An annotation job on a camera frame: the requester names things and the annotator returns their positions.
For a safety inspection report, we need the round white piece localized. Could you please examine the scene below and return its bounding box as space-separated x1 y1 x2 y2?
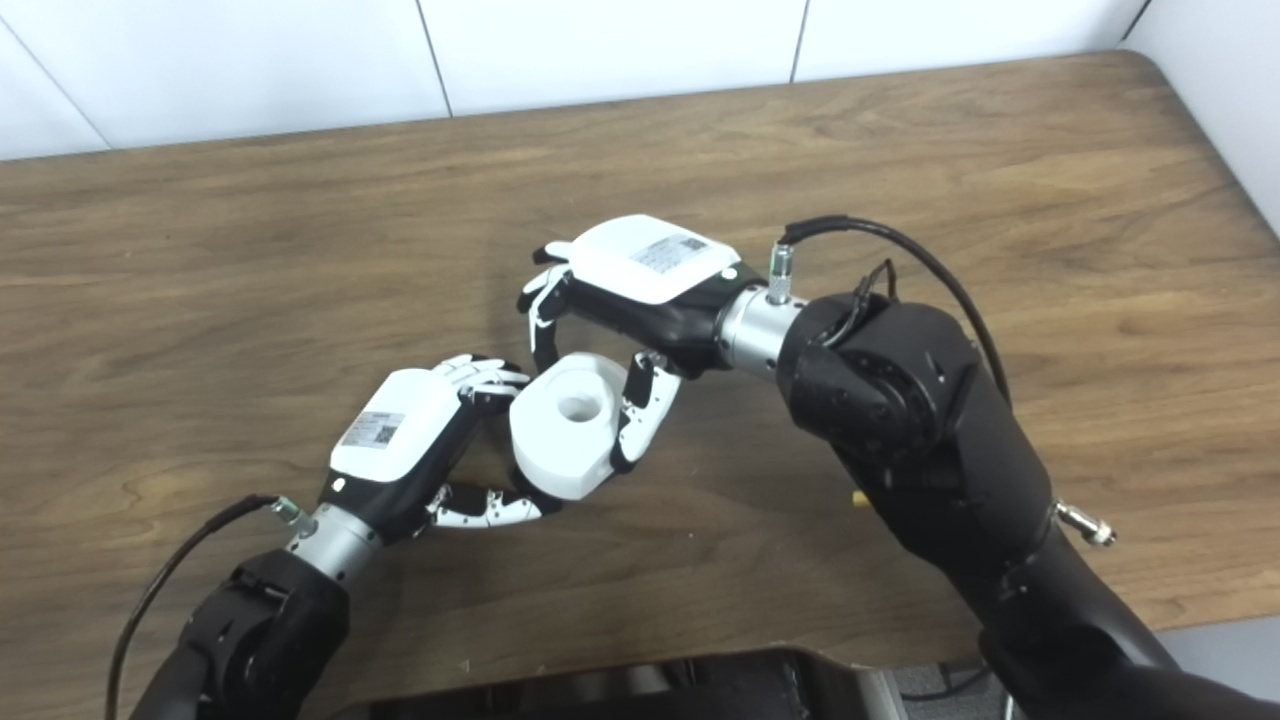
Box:
509 352 629 502

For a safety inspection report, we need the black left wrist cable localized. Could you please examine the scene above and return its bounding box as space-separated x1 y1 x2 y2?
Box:
105 494 311 720

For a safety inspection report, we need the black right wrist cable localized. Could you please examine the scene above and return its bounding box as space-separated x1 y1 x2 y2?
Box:
768 215 1013 406

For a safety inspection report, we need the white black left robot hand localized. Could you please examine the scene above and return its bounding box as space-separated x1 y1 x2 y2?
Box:
318 354 561 546

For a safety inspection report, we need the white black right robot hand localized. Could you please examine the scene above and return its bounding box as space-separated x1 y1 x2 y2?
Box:
517 214 743 475

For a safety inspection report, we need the black robot torso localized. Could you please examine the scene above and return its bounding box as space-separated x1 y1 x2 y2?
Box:
330 648 911 720

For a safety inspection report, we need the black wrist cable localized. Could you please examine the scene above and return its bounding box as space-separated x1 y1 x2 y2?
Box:
768 215 1013 406
105 494 311 720

